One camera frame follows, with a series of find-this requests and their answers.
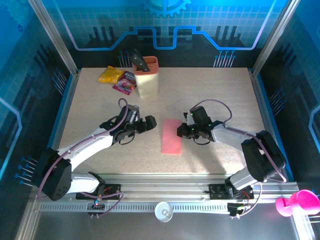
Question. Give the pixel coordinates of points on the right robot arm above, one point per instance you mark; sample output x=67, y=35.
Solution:
x=227, y=136

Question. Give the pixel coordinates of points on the cream knife block orange top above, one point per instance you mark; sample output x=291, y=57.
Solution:
x=148, y=85

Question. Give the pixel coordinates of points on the red snack bag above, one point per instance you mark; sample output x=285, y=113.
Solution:
x=125, y=83

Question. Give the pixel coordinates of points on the yellow snack bag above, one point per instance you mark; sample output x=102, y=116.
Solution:
x=110, y=75

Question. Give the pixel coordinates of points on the white round lid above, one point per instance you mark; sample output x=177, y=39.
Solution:
x=163, y=212

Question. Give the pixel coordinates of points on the small circuit board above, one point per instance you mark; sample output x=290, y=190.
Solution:
x=96, y=205
x=235, y=208

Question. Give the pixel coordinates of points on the magenta plastic holder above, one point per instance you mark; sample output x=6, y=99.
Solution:
x=305, y=200

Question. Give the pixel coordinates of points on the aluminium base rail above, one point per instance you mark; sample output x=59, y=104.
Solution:
x=162, y=187

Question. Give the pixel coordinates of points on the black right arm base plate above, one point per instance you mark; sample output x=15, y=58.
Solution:
x=216, y=191

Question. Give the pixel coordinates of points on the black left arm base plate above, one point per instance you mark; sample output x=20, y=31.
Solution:
x=113, y=191

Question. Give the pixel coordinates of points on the aluminium side rail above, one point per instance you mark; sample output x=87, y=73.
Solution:
x=63, y=120
x=266, y=120

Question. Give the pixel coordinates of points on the aluminium frame post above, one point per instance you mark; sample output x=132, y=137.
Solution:
x=53, y=37
x=275, y=37

